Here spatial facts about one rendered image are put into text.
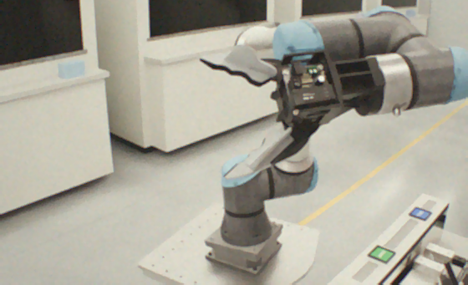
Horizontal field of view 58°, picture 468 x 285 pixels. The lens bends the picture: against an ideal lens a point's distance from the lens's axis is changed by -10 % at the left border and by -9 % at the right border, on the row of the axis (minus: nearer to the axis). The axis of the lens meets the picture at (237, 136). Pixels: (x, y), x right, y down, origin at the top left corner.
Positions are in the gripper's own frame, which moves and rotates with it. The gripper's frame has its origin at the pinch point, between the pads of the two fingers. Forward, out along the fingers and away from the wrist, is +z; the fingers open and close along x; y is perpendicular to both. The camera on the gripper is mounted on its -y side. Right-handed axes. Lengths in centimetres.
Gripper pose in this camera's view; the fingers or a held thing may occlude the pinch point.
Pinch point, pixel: (209, 118)
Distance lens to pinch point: 54.5
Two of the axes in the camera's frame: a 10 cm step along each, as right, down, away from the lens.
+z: -9.7, 1.7, -1.6
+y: 1.1, -2.9, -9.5
